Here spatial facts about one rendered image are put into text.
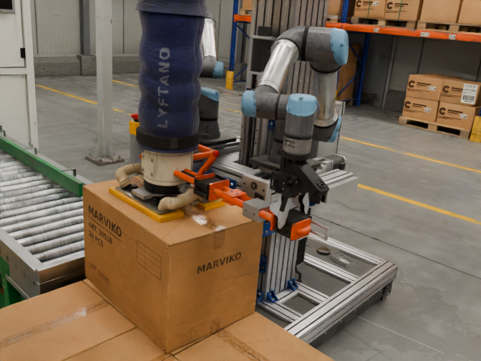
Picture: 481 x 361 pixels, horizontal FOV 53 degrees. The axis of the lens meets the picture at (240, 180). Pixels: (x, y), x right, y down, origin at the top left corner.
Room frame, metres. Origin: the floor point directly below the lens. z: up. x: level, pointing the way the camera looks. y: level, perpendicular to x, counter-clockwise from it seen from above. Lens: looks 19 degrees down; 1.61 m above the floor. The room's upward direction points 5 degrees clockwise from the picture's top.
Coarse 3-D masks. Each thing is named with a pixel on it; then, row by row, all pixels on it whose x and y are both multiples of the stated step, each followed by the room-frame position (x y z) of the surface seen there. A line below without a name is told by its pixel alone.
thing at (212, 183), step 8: (200, 176) 1.51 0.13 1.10; (208, 176) 1.54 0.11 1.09; (216, 176) 1.55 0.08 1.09; (200, 184) 1.47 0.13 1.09; (208, 184) 1.47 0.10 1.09; (216, 184) 1.46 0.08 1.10; (224, 184) 1.48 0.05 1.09; (200, 192) 1.47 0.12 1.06; (208, 192) 1.45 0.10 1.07; (208, 200) 1.45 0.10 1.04
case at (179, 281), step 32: (96, 192) 1.69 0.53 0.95; (96, 224) 1.67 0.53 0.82; (128, 224) 1.49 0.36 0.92; (160, 224) 1.45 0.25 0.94; (192, 224) 1.47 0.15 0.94; (224, 224) 1.49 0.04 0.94; (256, 224) 1.56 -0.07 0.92; (96, 256) 1.67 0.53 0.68; (128, 256) 1.49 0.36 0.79; (160, 256) 1.35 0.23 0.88; (192, 256) 1.37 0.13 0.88; (224, 256) 1.46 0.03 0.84; (256, 256) 1.57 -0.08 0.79; (128, 288) 1.49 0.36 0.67; (160, 288) 1.34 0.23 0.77; (192, 288) 1.38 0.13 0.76; (224, 288) 1.47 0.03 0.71; (256, 288) 1.58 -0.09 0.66; (160, 320) 1.34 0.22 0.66; (192, 320) 1.38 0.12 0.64; (224, 320) 1.48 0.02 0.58
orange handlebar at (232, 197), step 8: (208, 152) 1.87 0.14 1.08; (176, 176) 1.60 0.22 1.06; (184, 176) 1.56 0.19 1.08; (216, 192) 1.44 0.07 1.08; (224, 192) 1.42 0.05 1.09; (232, 192) 1.43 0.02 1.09; (240, 192) 1.43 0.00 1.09; (224, 200) 1.42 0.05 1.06; (232, 200) 1.39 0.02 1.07; (240, 200) 1.38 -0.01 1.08; (264, 216) 1.29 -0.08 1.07; (296, 232) 1.20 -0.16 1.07; (304, 232) 1.20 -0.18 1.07
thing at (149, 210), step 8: (112, 192) 1.68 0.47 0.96; (120, 192) 1.66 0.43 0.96; (128, 192) 1.65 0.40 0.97; (128, 200) 1.60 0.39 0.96; (136, 200) 1.59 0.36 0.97; (144, 200) 1.59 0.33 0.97; (152, 200) 1.55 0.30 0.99; (160, 200) 1.62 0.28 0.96; (136, 208) 1.56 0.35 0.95; (144, 208) 1.53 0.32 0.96; (152, 208) 1.52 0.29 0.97; (176, 208) 1.55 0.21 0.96; (152, 216) 1.49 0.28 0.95; (160, 216) 1.47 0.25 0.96; (168, 216) 1.48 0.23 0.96; (176, 216) 1.50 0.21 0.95
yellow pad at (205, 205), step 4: (200, 200) 1.64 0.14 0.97; (204, 200) 1.64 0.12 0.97; (216, 200) 1.66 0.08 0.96; (220, 200) 1.67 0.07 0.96; (200, 204) 1.61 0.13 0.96; (204, 204) 1.61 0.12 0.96; (208, 204) 1.61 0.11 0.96; (212, 204) 1.62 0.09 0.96; (216, 204) 1.63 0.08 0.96; (220, 204) 1.64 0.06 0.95; (224, 204) 1.66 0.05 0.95; (200, 208) 1.61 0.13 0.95; (204, 208) 1.59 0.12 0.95; (208, 208) 1.60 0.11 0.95; (212, 208) 1.62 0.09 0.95
